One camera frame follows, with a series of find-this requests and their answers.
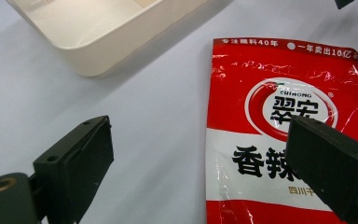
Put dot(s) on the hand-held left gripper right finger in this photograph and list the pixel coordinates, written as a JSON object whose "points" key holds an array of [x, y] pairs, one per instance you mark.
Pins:
{"points": [[332, 165]]}

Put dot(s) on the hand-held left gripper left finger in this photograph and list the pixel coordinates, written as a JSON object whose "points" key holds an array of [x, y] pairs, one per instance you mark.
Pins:
{"points": [[77, 168]]}

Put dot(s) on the red and white seasoning packet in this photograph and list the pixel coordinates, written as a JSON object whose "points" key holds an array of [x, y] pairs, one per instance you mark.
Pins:
{"points": [[251, 93]]}

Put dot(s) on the cream plastic tray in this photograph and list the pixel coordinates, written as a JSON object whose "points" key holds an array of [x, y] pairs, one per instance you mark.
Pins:
{"points": [[99, 34]]}

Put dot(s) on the small dark object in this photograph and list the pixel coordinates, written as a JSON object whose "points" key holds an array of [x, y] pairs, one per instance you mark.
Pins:
{"points": [[343, 3]]}

